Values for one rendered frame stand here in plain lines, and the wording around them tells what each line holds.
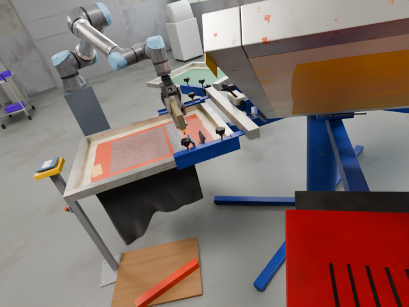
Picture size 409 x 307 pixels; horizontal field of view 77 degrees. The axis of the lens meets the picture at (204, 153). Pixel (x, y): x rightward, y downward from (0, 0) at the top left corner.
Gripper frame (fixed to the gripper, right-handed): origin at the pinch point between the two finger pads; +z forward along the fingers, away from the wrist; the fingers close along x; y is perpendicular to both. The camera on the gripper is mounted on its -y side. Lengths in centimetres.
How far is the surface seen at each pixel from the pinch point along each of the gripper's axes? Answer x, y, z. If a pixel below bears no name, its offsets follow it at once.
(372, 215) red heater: -27, -95, -2
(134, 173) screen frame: 26.4, -29.3, 9.9
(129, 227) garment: 41, -21, 46
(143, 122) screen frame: 18.8, 25.2, 11.4
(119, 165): 34.2, -12.4, 13.5
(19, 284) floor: 149, 30, 110
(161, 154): 13.3, -15.1, 13.4
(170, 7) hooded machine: -107, 609, -22
